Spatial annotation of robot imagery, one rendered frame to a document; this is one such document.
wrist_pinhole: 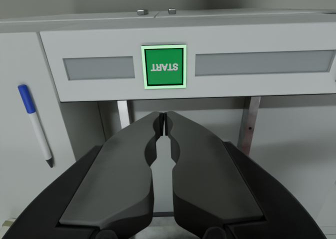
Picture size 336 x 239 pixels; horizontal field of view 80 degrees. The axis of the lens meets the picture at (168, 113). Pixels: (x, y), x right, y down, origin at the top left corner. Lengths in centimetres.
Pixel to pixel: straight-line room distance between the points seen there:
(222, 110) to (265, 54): 20
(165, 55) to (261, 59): 13
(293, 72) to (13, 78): 37
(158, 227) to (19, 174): 37
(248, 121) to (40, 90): 38
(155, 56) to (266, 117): 33
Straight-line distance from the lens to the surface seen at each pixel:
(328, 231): 90
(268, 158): 59
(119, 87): 29
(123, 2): 124
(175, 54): 26
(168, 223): 63
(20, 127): 37
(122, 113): 43
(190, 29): 26
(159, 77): 27
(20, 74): 33
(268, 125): 53
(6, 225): 53
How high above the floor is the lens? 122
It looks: 62 degrees down
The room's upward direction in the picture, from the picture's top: 178 degrees clockwise
